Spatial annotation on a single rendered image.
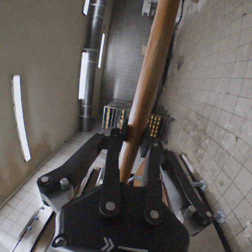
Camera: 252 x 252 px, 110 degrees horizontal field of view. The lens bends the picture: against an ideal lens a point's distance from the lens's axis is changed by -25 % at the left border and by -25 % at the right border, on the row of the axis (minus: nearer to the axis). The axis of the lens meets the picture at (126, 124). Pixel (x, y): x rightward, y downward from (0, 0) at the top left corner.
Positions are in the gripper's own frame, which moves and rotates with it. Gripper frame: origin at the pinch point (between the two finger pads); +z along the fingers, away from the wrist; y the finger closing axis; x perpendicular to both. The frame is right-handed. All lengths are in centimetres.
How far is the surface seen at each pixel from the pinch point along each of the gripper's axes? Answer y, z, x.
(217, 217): 110, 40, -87
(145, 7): -38, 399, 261
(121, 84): -68, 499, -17
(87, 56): -142, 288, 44
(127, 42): -83, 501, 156
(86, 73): -137, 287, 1
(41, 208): -83, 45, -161
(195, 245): 79, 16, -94
